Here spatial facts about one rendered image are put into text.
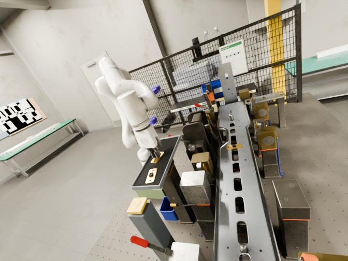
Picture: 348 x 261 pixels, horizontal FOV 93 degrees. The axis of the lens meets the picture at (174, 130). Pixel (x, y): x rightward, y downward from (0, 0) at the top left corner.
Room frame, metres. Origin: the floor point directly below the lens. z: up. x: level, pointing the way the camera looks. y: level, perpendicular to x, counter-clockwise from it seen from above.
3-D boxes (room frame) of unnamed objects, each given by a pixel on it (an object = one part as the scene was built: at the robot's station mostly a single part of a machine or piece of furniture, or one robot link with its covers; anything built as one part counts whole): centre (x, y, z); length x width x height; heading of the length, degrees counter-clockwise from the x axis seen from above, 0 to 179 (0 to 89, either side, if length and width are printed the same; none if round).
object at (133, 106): (0.70, 0.12, 1.44); 0.09 x 0.08 x 0.13; 104
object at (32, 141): (5.24, 3.95, 0.41); 2.24 x 0.84 x 0.82; 151
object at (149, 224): (0.46, 0.23, 0.92); 0.08 x 0.08 x 0.44; 65
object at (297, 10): (1.82, -0.44, 0.77); 1.97 x 0.14 x 1.55; 65
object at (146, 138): (0.70, 0.13, 1.29); 0.10 x 0.07 x 0.11; 54
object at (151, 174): (0.58, 0.16, 1.17); 0.08 x 0.04 x 0.01; 164
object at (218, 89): (1.62, -0.58, 1.09); 0.30 x 0.17 x 0.13; 73
